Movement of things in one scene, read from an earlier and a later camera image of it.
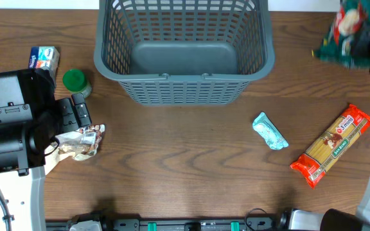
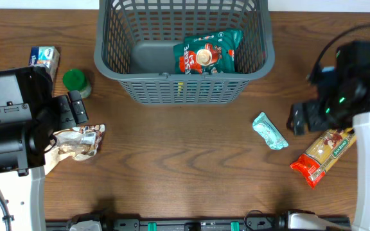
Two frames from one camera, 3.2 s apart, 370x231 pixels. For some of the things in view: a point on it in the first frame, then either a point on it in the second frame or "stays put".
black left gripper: x=71 y=107 stays put
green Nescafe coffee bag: x=338 y=47 to x=212 y=52
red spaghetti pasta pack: x=332 y=144 stays put
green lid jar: x=75 y=81 stays put
